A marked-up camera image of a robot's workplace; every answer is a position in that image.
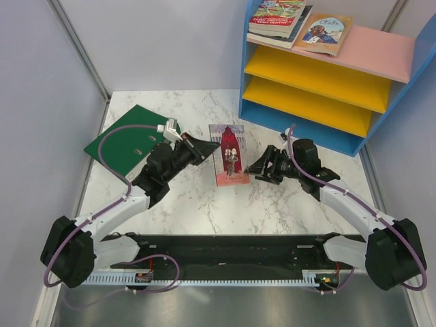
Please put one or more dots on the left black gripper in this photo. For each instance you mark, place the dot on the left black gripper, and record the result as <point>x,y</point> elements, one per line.
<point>202,148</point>

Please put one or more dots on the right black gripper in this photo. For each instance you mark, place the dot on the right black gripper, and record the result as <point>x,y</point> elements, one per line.
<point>259,166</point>

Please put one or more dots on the red and pink castle book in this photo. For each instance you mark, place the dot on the red and pink castle book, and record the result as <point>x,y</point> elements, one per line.
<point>230,158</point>

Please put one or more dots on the blue Nineteen Eighty-Four book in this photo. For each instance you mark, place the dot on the blue Nineteen Eighty-Four book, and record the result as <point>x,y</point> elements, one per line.
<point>281,42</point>

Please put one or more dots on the orange Hello book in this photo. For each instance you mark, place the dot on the orange Hello book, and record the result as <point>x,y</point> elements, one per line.
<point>324,33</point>

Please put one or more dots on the red Treehouse book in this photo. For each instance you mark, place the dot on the red Treehouse book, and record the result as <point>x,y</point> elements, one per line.
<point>276,18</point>

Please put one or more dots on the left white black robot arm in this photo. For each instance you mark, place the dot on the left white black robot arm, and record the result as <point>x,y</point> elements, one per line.
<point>77,247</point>

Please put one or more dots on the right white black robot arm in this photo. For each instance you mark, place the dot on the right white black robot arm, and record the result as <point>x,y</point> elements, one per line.
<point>390,251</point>

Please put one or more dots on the green lever arch binder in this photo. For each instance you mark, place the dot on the green lever arch binder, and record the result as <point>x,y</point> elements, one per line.
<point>126,150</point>

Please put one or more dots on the colourful wooden bookshelf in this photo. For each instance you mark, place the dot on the colourful wooden bookshelf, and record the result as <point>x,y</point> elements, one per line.
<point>337,101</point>

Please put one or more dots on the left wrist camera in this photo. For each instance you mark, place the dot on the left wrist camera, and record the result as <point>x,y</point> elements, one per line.
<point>169,130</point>

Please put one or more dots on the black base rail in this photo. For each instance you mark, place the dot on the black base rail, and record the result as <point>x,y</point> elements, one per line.
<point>230,257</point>

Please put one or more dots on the white slotted cable duct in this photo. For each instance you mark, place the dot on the white slotted cable duct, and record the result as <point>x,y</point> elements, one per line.
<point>131,278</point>

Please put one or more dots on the aluminium corner post left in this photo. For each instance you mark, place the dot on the aluminium corner post left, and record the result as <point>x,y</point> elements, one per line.
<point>74,38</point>

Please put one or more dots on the aluminium corner post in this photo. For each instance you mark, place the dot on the aluminium corner post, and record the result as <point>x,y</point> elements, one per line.
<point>394,14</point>
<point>74,38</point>

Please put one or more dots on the aluminium corner post right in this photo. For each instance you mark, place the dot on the aluminium corner post right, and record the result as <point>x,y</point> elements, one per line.
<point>394,14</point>

